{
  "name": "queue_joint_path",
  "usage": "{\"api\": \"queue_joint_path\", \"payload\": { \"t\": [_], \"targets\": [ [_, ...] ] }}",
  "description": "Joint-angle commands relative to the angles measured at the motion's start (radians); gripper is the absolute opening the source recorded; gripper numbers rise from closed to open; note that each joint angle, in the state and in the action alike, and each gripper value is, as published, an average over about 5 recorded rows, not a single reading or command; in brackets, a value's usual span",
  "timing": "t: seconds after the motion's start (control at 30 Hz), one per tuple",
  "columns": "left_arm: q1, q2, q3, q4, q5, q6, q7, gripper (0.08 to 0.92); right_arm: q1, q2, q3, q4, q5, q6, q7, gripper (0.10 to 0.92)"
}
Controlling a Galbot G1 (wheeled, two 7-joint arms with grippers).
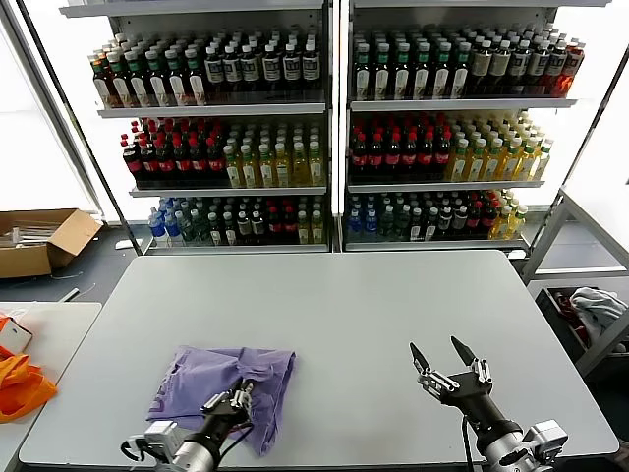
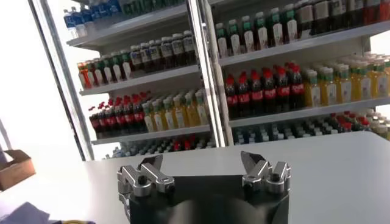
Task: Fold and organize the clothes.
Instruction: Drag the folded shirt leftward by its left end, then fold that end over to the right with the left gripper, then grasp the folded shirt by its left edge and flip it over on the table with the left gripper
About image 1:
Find white sticks bundle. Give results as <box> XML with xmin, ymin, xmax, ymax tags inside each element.
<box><xmin>0</xmin><ymin>223</ymin><xmax>50</xmax><ymax>248</ymax></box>

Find open cardboard box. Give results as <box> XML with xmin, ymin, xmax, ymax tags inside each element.
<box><xmin>0</xmin><ymin>208</ymin><xmax>104</xmax><ymax>280</ymax></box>

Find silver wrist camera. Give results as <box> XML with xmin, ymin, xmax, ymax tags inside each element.
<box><xmin>143</xmin><ymin>420</ymin><xmax>184</xmax><ymax>462</ymax></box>
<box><xmin>523</xmin><ymin>420</ymin><xmax>569</xmax><ymax>466</ymax></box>

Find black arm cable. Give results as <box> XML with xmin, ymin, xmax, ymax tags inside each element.
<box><xmin>121</xmin><ymin>422</ymin><xmax>257</xmax><ymax>464</ymax></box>
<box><xmin>460</xmin><ymin>415</ymin><xmax>477</xmax><ymax>472</ymax></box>

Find purple printed t-shirt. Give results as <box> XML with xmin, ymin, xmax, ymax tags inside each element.
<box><xmin>145</xmin><ymin>345</ymin><xmax>298</xmax><ymax>457</ymax></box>

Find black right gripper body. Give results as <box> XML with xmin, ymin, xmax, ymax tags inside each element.
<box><xmin>439</xmin><ymin>371</ymin><xmax>522</xmax><ymax>443</ymax></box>

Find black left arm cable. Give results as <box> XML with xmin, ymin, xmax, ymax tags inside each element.
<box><xmin>121</xmin><ymin>422</ymin><xmax>257</xmax><ymax>464</ymax></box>

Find orange cloth bag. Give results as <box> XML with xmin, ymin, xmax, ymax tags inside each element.
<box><xmin>0</xmin><ymin>346</ymin><xmax>59</xmax><ymax>424</ymax></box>

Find white grey garment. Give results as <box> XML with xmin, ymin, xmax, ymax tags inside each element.
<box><xmin>568</xmin><ymin>287</ymin><xmax>629</xmax><ymax>340</ymax></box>

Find dark bottle grey label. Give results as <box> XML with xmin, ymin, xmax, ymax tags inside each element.
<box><xmin>544</xmin><ymin>39</ymin><xmax>569</xmax><ymax>95</ymax></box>
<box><xmin>508</xmin><ymin>38</ymin><xmax>532</xmax><ymax>95</ymax></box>
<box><xmin>526</xmin><ymin>38</ymin><xmax>550</xmax><ymax>95</ymax></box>

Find grey bottle shelving unit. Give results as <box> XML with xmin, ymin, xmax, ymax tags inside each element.
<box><xmin>58</xmin><ymin>0</ymin><xmax>340</xmax><ymax>255</ymax></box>
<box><xmin>343</xmin><ymin>0</ymin><xmax>579</xmax><ymax>252</ymax></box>

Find red garment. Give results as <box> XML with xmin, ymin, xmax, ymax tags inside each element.
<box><xmin>553</xmin><ymin>291</ymin><xmax>591</xmax><ymax>345</ymax></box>

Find white and orange box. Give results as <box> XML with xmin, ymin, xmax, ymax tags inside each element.
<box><xmin>0</xmin><ymin>314</ymin><xmax>34</xmax><ymax>355</ymax></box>

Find dark bottle beige label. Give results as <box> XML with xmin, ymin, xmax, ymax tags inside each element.
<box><xmin>488</xmin><ymin>39</ymin><xmax>512</xmax><ymax>96</ymax></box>
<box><xmin>470</xmin><ymin>39</ymin><xmax>494</xmax><ymax>97</ymax></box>

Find white side table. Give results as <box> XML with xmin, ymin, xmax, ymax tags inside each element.
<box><xmin>0</xmin><ymin>302</ymin><xmax>103</xmax><ymax>472</ymax></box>

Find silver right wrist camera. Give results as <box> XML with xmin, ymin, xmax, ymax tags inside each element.
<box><xmin>523</xmin><ymin>420</ymin><xmax>569</xmax><ymax>466</ymax></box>

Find grey slanted frame pole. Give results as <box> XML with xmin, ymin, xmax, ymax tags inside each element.
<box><xmin>0</xmin><ymin>9</ymin><xmax>105</xmax><ymax>222</ymax></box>

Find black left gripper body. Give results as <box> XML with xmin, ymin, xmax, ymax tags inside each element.
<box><xmin>196</xmin><ymin>398</ymin><xmax>253</xmax><ymax>451</ymax></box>

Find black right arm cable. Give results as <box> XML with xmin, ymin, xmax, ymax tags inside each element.
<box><xmin>460</xmin><ymin>415</ymin><xmax>477</xmax><ymax>472</ymax></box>

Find red drink bottle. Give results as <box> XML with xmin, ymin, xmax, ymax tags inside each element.
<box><xmin>559</xmin><ymin>41</ymin><xmax>587</xmax><ymax>97</ymax></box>

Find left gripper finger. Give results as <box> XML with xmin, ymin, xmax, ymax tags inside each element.
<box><xmin>234</xmin><ymin>379</ymin><xmax>256</xmax><ymax>409</ymax></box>
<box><xmin>200</xmin><ymin>390</ymin><xmax>237</xmax><ymax>413</ymax></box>

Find black slanted frame pole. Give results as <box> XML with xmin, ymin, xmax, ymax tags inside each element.
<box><xmin>523</xmin><ymin>46</ymin><xmax>629</xmax><ymax>260</ymax></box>
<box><xmin>17</xmin><ymin>0</ymin><xmax>143</xmax><ymax>256</ymax></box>

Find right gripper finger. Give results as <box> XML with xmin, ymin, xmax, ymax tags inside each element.
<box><xmin>410</xmin><ymin>342</ymin><xmax>461</xmax><ymax>394</ymax></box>
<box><xmin>450</xmin><ymin>335</ymin><xmax>492</xmax><ymax>384</ymax></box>

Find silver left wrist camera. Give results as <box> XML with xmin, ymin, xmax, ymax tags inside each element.
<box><xmin>143</xmin><ymin>420</ymin><xmax>184</xmax><ymax>462</ymax></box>

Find black storage crate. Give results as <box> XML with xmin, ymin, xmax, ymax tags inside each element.
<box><xmin>534</xmin><ymin>286</ymin><xmax>599</xmax><ymax>366</ymax></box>

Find grey metal frame table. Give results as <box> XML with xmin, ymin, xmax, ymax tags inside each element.
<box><xmin>520</xmin><ymin>186</ymin><xmax>629</xmax><ymax>378</ymax></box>

